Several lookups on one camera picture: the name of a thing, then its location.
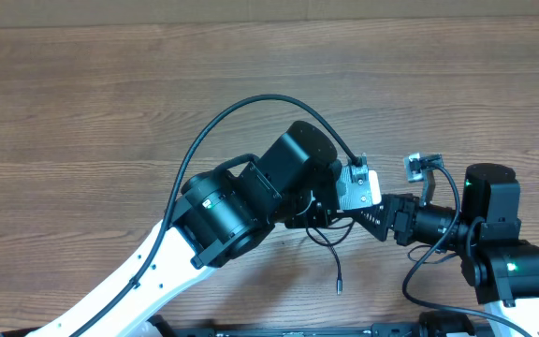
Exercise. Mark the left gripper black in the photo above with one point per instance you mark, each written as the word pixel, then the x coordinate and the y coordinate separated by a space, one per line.
pixel 313 217

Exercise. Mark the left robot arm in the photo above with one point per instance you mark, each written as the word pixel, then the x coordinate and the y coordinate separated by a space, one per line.
pixel 221 215

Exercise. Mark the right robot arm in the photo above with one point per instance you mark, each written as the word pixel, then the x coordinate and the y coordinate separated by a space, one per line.
pixel 483 230

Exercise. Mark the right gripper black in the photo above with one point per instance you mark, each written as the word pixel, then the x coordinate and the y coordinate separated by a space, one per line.
pixel 406 206

